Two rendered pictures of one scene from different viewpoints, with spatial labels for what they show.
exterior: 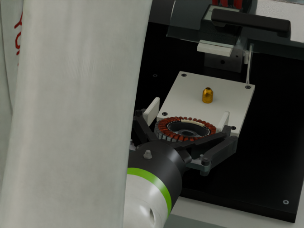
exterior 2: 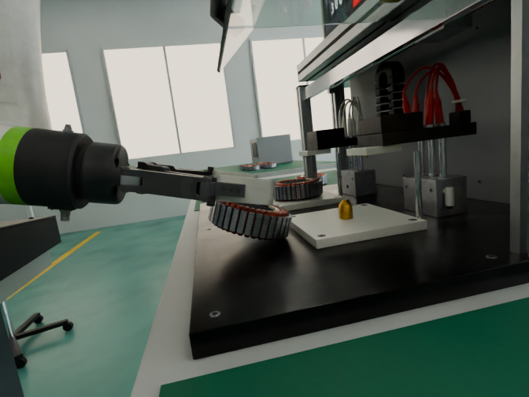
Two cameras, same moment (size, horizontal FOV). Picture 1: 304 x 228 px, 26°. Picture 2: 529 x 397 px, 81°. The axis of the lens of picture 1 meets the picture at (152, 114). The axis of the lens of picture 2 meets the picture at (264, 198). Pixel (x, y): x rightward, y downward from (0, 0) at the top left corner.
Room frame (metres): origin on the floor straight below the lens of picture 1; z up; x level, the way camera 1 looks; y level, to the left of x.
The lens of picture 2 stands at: (0.65, -0.44, 0.89)
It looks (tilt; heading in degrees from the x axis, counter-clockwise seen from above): 9 degrees down; 62
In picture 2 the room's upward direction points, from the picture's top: 7 degrees counter-clockwise
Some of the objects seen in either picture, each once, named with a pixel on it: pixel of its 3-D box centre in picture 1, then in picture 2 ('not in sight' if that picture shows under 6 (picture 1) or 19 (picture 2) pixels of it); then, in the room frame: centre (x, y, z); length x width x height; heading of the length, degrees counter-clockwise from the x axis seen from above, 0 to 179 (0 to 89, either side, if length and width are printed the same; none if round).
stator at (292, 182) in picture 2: not in sight; (297, 188); (1.04, 0.13, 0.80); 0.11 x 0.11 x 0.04
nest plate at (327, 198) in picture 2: not in sight; (297, 199); (1.04, 0.13, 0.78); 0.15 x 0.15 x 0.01; 72
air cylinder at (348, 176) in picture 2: not in sight; (356, 181); (1.17, 0.08, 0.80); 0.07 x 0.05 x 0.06; 72
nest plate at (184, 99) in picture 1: (207, 102); (346, 221); (0.96, -0.10, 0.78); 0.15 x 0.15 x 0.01; 72
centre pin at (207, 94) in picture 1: (207, 94); (345, 209); (0.96, -0.10, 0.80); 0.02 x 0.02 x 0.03
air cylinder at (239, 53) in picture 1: (225, 51); (432, 193); (1.10, -0.15, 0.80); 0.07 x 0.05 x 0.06; 72
